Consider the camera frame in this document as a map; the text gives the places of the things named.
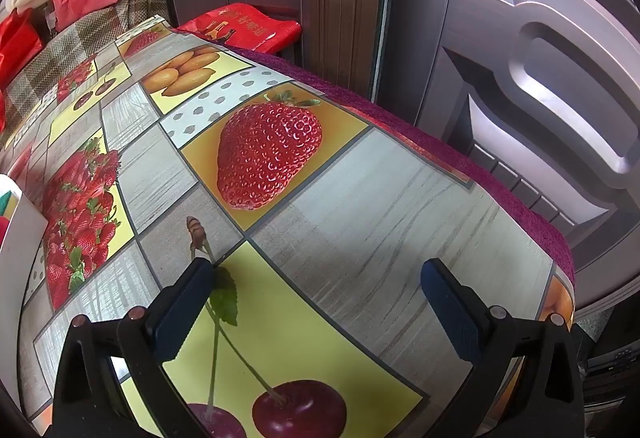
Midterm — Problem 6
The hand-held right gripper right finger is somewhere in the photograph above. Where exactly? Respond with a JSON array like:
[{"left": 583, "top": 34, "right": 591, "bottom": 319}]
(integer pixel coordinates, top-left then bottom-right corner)
[{"left": 420, "top": 258, "right": 586, "bottom": 438}]

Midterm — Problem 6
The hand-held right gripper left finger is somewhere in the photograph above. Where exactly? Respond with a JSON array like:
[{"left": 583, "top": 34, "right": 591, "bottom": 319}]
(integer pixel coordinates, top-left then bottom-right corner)
[{"left": 50, "top": 258, "right": 217, "bottom": 438}]

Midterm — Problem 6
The white cardboard box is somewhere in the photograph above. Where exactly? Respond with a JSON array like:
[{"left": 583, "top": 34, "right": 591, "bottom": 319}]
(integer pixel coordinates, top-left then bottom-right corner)
[{"left": 0, "top": 174, "right": 49, "bottom": 279}]

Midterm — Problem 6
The dark appliance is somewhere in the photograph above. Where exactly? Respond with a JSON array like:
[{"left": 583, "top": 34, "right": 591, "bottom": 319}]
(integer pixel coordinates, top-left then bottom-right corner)
[{"left": 580, "top": 318, "right": 640, "bottom": 424}]

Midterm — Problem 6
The plaid covered cushion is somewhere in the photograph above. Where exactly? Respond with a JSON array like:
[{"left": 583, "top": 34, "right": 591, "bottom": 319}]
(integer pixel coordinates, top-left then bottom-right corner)
[{"left": 0, "top": 0, "right": 171, "bottom": 139}]

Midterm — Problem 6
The red printed gift bag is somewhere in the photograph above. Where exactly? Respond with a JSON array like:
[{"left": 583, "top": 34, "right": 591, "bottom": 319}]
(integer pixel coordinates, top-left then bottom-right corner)
[{"left": 177, "top": 4, "right": 303, "bottom": 55}]

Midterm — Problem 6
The red tote bag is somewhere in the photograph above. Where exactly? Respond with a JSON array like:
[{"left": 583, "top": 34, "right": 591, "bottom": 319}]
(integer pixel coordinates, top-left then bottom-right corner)
[{"left": 0, "top": 8, "right": 43, "bottom": 89}]

